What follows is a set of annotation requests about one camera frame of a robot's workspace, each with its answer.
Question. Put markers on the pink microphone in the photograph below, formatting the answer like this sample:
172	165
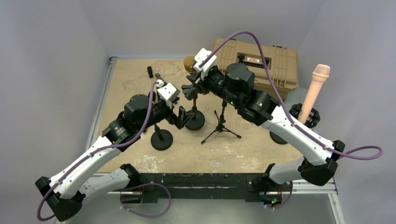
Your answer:
319	76

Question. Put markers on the gold microphone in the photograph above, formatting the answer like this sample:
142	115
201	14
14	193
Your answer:
189	63

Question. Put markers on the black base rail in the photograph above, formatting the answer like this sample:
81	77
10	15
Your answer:
249	187

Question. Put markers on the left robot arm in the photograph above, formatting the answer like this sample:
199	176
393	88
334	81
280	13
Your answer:
64	194

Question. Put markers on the small black cylinder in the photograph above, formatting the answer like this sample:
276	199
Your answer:
150	72

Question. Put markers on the black clip mic stand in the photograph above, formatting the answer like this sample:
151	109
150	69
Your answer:
161	139

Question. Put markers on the tan plastic case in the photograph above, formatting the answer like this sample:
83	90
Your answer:
282	64

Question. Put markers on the black tripod shock-mount stand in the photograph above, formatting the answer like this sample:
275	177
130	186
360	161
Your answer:
221	124

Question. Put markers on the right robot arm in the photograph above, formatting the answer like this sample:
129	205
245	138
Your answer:
236	87

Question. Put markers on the black round-base mic stand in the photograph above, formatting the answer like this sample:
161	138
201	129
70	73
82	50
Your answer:
198	119

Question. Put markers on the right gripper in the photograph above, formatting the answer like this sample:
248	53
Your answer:
201	84

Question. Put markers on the dark metal L bracket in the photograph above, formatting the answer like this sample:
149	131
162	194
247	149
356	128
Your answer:
158	76

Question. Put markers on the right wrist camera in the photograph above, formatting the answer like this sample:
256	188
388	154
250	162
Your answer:
203	61

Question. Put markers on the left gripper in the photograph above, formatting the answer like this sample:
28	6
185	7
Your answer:
180	119

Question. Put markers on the grey pad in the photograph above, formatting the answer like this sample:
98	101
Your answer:
295	97

